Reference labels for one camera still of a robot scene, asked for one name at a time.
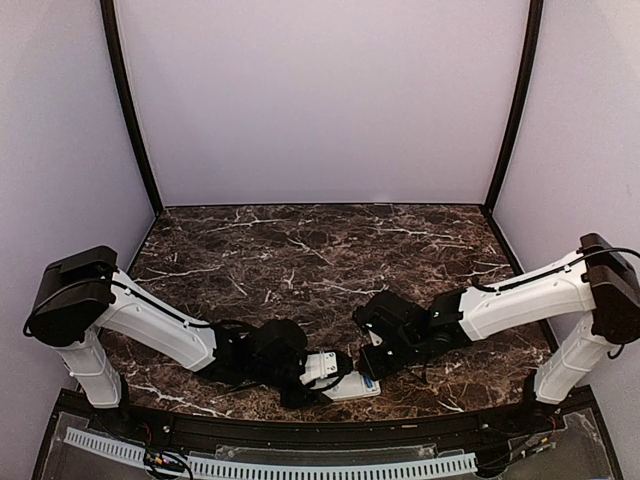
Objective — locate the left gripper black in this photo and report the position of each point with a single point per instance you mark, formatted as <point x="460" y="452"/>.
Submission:
<point x="302" y="399"/>

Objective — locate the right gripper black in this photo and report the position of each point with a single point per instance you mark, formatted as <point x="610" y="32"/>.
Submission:
<point x="375" y="369"/>

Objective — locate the white remote control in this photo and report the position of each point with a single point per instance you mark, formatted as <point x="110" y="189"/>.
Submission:
<point x="353" y="387"/>

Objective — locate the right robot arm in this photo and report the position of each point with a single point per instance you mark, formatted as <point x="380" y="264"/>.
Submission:
<point x="595" y="281"/>

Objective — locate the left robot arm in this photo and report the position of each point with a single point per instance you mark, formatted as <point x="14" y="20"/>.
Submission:
<point x="85" y="292"/>

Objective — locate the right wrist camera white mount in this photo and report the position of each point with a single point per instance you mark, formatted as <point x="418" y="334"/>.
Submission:
<point x="371" y="322"/>

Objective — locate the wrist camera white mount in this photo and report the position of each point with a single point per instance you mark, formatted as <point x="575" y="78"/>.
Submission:
<point x="371" y="322"/>
<point x="327" y="365"/>

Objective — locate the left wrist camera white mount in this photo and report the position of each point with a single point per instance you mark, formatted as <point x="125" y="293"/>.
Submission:
<point x="327" y="365"/>

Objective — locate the black front table rail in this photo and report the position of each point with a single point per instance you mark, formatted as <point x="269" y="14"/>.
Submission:
<point x="483" y="429"/>

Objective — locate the white slotted cable duct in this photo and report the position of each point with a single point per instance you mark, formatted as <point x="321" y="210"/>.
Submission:
<point x="200" y="466"/>

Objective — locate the right black frame post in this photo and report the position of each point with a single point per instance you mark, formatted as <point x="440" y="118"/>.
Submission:
<point x="526" y="65"/>

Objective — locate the black frame post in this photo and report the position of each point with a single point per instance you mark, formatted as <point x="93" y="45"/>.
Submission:
<point x="526" y="65"/>
<point x="126" y="101"/>

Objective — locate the left black frame post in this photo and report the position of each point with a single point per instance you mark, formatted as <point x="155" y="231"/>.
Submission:
<point x="126" y="101"/>

